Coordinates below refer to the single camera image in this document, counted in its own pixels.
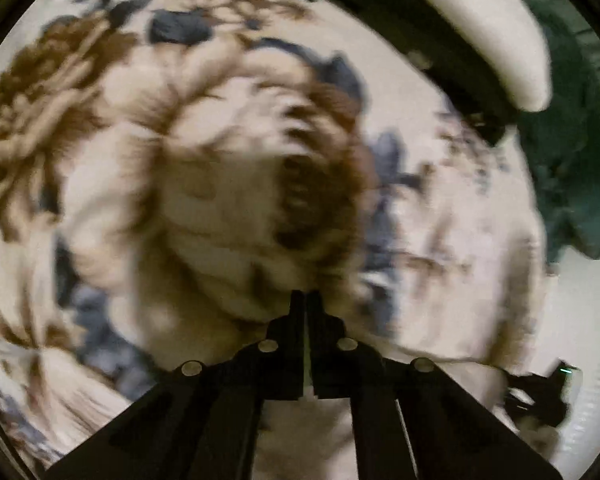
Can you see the black frame under cushion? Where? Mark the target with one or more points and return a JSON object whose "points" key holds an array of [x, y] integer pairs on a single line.
{"points": [[380, 15]]}

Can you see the floral printed blanket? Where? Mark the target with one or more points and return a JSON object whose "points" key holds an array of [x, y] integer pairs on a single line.
{"points": [[360, 40]]}

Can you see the cream padded cushion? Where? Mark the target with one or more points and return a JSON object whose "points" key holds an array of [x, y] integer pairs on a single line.
{"points": [[485, 25]]}

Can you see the dark green cloth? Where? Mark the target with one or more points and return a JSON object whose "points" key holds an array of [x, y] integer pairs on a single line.
{"points": [[575, 150]]}

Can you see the beige and brown small garment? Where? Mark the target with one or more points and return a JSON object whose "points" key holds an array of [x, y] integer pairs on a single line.
{"points": [[220, 220]]}

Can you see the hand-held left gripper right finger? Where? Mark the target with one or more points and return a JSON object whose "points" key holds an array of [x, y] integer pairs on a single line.
{"points": [[319, 332]]}

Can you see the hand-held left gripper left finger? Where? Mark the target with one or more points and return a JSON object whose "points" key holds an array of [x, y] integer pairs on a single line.
{"points": [[294, 332]]}

